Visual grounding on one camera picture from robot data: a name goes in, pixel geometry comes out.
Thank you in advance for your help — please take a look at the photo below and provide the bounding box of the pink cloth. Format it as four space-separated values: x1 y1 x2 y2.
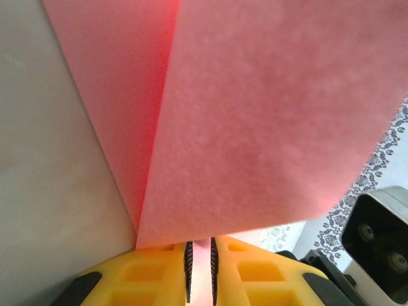
41 0 408 306

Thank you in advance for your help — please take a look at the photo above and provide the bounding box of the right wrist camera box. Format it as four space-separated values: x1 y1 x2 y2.
339 186 408 306

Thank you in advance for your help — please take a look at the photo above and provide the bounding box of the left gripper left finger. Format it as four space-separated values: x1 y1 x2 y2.
58 241 194 306

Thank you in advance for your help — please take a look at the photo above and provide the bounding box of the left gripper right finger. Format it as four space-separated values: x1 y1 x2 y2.
210 235 339 306

